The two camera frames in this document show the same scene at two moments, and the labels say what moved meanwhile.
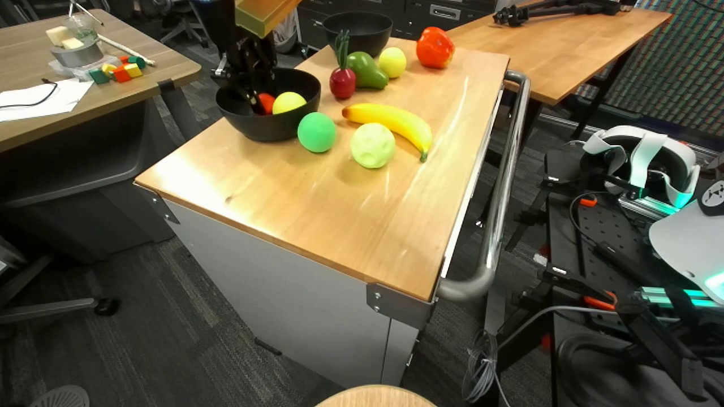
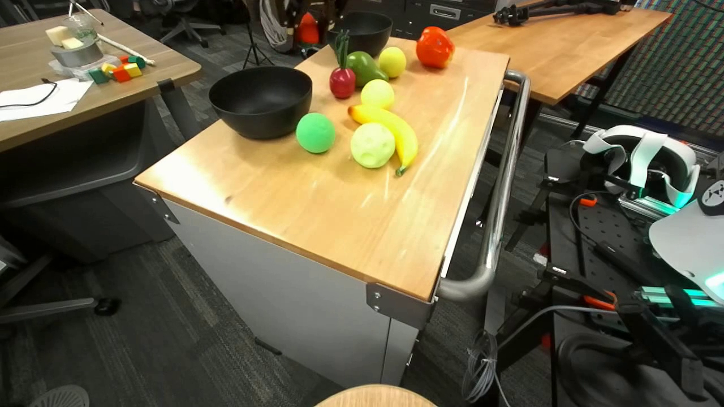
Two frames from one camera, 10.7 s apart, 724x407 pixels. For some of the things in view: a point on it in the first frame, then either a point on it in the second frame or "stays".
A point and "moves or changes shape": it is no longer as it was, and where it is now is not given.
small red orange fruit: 265,100 to 309,30
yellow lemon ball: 391,61 stays
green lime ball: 315,132 stays
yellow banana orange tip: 391,116 moves or changes shape
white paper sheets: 41,100 stays
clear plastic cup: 76,42 stays
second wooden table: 554,56 stays
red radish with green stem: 343,80 stays
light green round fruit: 371,146 stays
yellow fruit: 287,100 to 375,92
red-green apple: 128,68 stays
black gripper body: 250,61 to 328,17
